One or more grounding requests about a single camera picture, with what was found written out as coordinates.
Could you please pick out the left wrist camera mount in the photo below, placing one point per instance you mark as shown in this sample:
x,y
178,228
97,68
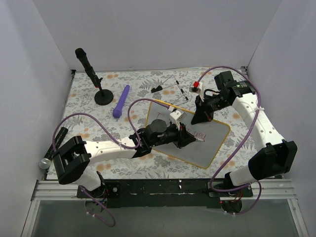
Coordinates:
x,y
176,116

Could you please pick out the yellow framed whiteboard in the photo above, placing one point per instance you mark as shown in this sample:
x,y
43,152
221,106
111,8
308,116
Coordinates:
x,y
200,154

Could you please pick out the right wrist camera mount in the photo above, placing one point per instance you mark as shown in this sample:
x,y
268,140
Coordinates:
x,y
197,88

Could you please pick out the floral table mat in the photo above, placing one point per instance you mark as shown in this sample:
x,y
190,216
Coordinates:
x,y
96,123

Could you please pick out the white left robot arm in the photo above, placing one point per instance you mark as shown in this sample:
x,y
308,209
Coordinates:
x,y
74,159

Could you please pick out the black microphone on stand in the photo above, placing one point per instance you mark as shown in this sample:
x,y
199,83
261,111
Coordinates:
x,y
103,96

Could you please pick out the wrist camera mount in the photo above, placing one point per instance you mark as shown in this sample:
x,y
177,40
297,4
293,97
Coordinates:
x,y
197,88
176,116

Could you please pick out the wire whiteboard stand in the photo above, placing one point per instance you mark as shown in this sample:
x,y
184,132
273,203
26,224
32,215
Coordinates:
x,y
174,91

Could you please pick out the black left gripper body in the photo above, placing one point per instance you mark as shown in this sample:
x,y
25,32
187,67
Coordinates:
x,y
180,136

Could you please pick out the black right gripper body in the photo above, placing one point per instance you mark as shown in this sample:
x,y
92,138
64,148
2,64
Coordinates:
x,y
204,107

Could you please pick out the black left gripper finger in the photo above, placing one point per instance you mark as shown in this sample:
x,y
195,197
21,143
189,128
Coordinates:
x,y
182,143
185,135

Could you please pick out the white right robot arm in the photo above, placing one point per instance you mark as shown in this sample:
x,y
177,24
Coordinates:
x,y
274,155

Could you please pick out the aluminium frame rail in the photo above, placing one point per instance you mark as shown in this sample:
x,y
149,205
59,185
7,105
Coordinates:
x,y
273,212

